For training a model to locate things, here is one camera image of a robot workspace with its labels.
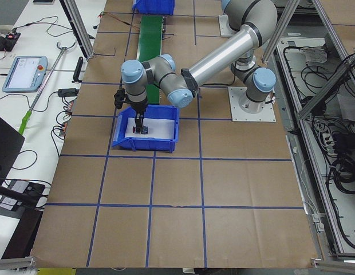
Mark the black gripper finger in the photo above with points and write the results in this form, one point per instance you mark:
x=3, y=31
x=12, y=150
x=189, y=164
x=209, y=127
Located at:
x=141, y=124
x=137, y=123

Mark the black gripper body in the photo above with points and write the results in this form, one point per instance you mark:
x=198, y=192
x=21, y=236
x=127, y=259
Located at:
x=138, y=107

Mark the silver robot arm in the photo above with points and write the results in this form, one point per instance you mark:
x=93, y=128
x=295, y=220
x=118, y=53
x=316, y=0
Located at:
x=254, y=23

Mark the blue bin near arm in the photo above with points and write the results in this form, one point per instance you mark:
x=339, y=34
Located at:
x=152, y=112

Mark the white foam pad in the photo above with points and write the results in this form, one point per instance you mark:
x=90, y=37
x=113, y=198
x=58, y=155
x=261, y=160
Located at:
x=157, y=128

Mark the black bar tool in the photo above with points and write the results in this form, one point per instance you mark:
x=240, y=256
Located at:
x=77, y=71

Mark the black power adapter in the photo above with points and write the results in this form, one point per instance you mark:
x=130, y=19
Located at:
x=67, y=92

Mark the green conveyor belt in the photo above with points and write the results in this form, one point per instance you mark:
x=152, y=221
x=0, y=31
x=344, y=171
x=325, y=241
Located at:
x=149, y=46

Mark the blue bin far end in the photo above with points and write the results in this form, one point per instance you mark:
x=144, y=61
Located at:
x=154, y=6

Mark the blue teach pendant tablet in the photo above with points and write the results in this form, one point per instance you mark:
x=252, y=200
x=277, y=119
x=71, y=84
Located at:
x=26, y=74

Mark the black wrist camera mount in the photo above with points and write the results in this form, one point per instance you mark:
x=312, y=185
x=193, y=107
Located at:
x=119, y=97

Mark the reacher grabber tool green handle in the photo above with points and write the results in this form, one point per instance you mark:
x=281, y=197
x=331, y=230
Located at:
x=26, y=118

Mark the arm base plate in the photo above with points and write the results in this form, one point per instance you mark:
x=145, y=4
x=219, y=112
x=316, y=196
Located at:
x=225, y=29

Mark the aluminium frame post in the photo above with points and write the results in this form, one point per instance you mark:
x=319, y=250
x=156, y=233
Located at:
x=74, y=18

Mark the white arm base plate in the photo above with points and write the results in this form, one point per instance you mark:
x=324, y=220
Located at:
x=245, y=110

